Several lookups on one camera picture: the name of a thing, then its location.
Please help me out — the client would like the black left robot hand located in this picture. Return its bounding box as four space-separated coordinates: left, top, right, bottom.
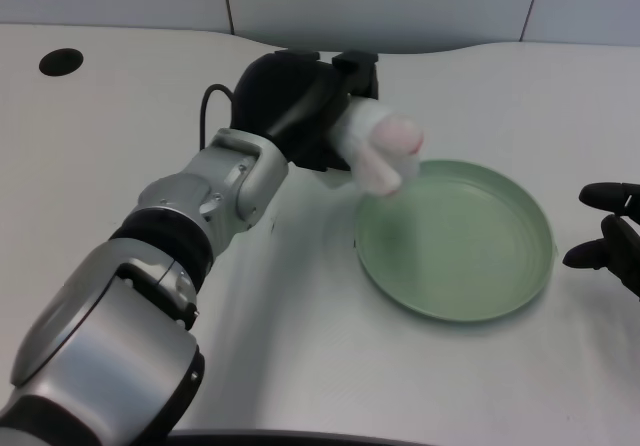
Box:
229 49 380 173

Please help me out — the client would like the black table cable grommet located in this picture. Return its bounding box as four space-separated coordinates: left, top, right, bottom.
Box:
38 47 85 77

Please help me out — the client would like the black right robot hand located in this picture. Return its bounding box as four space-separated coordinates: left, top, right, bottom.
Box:
562 181 640 298

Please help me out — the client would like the green round plate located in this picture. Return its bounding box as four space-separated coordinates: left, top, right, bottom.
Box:
354 159 557 324

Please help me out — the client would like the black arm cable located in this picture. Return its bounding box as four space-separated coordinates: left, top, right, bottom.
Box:
199 83 236 151

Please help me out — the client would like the white rabbit doll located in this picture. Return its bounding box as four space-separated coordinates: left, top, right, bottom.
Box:
330 98 426 199

